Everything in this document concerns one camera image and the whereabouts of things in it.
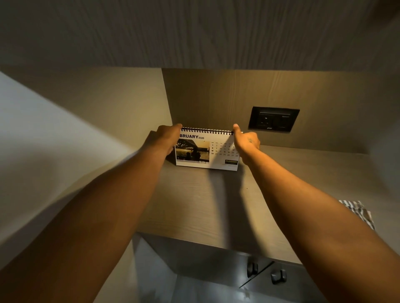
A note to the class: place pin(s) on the person's right hand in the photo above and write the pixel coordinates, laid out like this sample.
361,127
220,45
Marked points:
247,143

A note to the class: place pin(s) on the person's left forearm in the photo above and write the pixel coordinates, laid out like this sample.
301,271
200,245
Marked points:
84,218

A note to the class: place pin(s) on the striped cloth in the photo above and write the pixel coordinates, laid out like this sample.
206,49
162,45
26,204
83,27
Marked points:
359,212

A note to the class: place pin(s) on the wooden overhead cabinet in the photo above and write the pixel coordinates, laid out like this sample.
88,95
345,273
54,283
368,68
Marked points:
200,32

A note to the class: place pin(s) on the grey cabinet door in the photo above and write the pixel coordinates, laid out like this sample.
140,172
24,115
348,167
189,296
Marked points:
281,285
200,262

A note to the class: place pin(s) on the black wall socket panel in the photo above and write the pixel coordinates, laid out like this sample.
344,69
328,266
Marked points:
273,119

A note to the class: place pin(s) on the person's left thumb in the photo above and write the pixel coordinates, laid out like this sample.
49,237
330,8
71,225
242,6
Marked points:
175,127

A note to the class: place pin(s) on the spiral desk calendar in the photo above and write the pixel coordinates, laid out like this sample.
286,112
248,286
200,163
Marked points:
206,151

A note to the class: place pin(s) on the person's right forearm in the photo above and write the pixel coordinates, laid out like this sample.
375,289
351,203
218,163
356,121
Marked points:
318,228

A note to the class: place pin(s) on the person's right thumb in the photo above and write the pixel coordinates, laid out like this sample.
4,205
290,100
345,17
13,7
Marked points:
237,130

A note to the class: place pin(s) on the person's left hand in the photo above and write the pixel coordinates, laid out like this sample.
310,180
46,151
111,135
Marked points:
162,137

